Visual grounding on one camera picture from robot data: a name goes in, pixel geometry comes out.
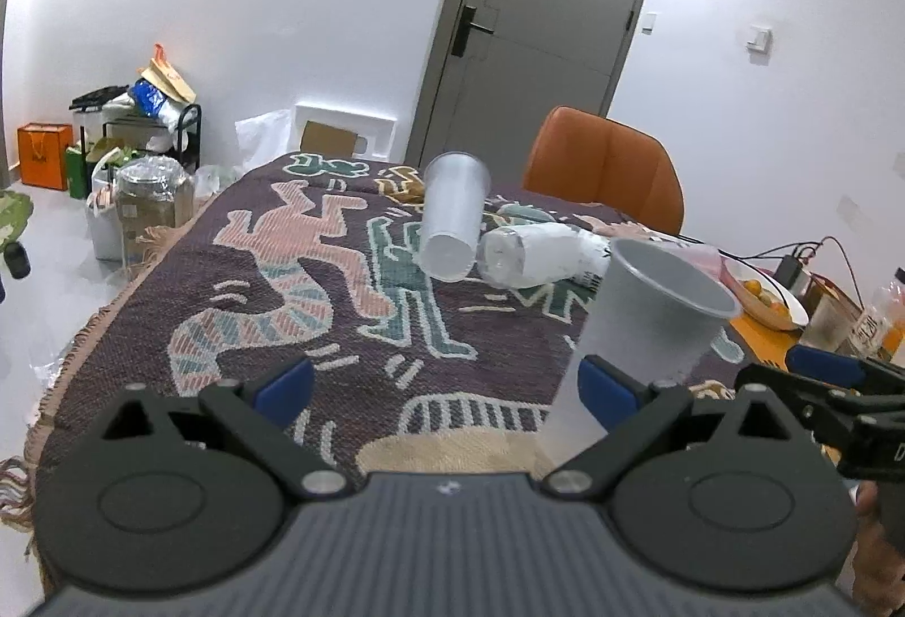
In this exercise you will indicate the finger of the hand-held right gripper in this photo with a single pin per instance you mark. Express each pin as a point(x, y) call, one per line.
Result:
point(824, 364)
point(795, 389)

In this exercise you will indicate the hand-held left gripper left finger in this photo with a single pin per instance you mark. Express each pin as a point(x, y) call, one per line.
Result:
point(284, 389)

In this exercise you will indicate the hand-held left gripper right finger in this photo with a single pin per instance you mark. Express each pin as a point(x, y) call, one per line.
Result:
point(602, 392)

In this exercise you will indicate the frosted white plastic cup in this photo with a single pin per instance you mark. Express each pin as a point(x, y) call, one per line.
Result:
point(636, 320)

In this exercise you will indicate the clear plastic cup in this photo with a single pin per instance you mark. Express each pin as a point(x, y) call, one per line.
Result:
point(452, 214)

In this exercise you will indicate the person's right hand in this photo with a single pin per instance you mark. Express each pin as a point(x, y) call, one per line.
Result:
point(880, 571)

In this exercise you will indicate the clear plastic bottle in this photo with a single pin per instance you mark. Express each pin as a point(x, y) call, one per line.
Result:
point(884, 313)

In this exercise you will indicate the white bowl of oranges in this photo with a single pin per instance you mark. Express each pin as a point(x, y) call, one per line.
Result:
point(767, 299)

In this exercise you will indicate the black power adapter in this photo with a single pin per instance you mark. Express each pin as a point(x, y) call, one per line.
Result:
point(790, 272)

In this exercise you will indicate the printed woven blanket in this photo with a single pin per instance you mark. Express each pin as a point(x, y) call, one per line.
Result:
point(212, 320)

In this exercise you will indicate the large clear plastic jar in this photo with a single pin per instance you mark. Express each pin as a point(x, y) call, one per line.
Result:
point(152, 207)

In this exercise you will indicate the orange chair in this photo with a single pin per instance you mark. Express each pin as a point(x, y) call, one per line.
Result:
point(601, 164)

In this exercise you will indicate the white shopping bag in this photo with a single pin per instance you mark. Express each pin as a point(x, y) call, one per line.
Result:
point(104, 221)

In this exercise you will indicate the white plastic bag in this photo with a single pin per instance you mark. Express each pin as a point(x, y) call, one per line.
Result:
point(265, 140)

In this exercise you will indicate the brown cardboard piece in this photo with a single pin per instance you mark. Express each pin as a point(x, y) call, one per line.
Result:
point(329, 138)

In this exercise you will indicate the black metal rack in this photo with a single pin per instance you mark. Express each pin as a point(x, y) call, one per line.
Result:
point(189, 136)

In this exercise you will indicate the white foam box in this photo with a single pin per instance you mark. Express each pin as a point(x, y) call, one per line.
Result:
point(346, 115)

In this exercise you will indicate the black round object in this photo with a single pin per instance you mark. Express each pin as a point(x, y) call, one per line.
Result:
point(15, 260)

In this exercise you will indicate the green box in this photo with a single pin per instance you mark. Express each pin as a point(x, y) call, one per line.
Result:
point(76, 170)

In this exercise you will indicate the blue and white bag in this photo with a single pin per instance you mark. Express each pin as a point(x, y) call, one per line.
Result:
point(154, 99)

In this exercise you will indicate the camouflage cloth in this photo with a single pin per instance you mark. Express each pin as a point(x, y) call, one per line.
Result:
point(13, 217)

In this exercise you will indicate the orange paper bag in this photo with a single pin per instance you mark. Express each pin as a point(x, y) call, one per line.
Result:
point(44, 156)

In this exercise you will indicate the orange and white bag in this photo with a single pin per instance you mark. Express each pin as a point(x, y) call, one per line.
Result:
point(168, 74)

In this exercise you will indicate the grey door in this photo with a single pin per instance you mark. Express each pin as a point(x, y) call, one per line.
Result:
point(537, 9)

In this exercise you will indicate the white wall socket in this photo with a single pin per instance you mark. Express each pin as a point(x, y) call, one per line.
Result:
point(848, 208)

